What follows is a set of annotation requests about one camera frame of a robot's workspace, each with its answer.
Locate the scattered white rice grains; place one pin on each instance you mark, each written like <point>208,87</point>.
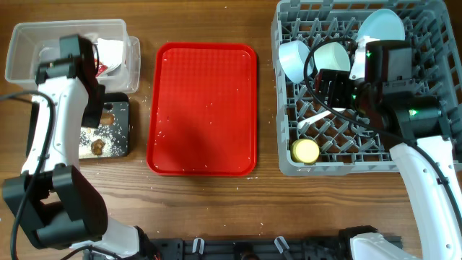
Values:
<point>112,137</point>

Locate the mint green bowl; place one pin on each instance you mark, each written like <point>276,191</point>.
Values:
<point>332,56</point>

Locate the dark brown food scrap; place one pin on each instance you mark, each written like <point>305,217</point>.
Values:
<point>97,147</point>

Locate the white paper napkin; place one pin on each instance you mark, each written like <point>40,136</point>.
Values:
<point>110,53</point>

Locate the clear plastic waste bin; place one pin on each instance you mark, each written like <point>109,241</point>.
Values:
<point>33,43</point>

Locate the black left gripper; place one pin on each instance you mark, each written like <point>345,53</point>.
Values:
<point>92,119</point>

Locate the yellow plastic cup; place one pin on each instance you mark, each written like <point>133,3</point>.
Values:
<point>305,151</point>

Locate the light blue small bowl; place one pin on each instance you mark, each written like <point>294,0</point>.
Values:
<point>292,57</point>

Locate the red foil snack wrapper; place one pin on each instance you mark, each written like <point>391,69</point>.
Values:
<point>101,68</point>

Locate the large light blue plate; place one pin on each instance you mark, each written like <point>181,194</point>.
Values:
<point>382,24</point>

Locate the red plastic serving tray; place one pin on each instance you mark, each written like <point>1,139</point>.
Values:
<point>203,118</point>

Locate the grey dishwasher rack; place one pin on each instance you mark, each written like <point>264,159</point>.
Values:
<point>346,148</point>

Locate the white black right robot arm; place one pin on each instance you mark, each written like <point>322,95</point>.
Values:
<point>416,130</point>

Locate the white plastic spoon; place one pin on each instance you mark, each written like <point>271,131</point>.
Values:
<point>311,120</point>

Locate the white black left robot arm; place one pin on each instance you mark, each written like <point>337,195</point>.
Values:
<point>53,204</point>

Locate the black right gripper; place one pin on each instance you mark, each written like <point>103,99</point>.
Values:
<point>338,79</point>

